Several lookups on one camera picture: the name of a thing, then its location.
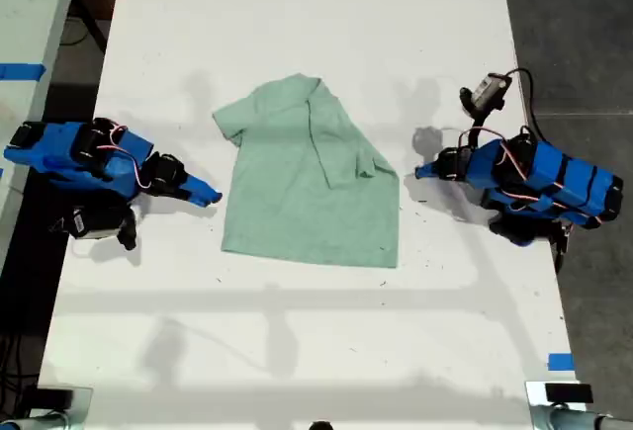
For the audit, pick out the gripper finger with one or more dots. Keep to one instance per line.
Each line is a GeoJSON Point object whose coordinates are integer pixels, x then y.
{"type": "Point", "coordinates": [197, 199]}
{"type": "Point", "coordinates": [205, 188]}

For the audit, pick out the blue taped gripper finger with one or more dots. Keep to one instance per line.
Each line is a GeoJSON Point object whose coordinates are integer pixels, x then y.
{"type": "Point", "coordinates": [429, 171]}

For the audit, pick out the pale green T-shirt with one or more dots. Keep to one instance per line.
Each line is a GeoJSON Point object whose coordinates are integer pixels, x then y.
{"type": "Point", "coordinates": [306, 193]}

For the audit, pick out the black table clamp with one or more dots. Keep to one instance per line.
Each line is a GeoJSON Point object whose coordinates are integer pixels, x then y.
{"type": "Point", "coordinates": [560, 247]}

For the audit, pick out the long blue tape strip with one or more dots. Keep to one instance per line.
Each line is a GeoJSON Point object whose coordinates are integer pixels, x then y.
{"type": "Point", "coordinates": [22, 71]}

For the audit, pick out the white side table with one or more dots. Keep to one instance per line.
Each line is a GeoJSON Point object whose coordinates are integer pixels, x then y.
{"type": "Point", "coordinates": [29, 15]}

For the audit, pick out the short blue tape strip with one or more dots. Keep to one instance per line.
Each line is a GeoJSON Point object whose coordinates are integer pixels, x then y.
{"type": "Point", "coordinates": [561, 362]}

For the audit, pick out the small black box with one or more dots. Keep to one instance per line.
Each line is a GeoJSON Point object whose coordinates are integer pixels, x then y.
{"type": "Point", "coordinates": [55, 399]}
{"type": "Point", "coordinates": [569, 393]}

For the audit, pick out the black round knob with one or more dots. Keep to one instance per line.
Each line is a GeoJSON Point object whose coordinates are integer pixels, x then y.
{"type": "Point", "coordinates": [320, 425]}

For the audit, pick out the grey metal pole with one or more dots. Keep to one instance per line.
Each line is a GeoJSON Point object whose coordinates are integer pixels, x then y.
{"type": "Point", "coordinates": [34, 422]}
{"type": "Point", "coordinates": [588, 421]}

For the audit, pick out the camera black stalk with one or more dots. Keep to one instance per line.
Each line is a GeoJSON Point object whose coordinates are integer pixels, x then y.
{"type": "Point", "coordinates": [128, 230]}
{"type": "Point", "coordinates": [477, 126]}

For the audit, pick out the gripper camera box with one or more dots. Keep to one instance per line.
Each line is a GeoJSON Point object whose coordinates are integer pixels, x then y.
{"type": "Point", "coordinates": [487, 90]}
{"type": "Point", "coordinates": [86, 222]}

